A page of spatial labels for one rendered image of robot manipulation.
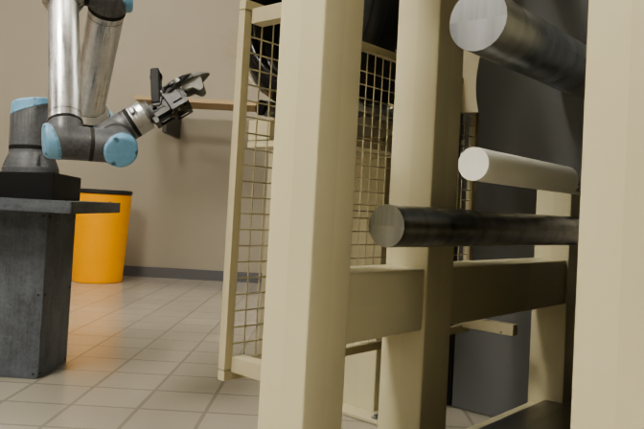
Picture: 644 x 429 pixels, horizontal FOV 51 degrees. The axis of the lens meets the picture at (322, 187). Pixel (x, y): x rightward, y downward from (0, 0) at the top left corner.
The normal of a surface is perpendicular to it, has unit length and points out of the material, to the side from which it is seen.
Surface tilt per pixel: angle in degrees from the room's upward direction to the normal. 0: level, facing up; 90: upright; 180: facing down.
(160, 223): 90
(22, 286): 90
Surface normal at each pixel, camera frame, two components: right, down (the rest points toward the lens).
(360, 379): -0.66, -0.06
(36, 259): -0.01, -0.03
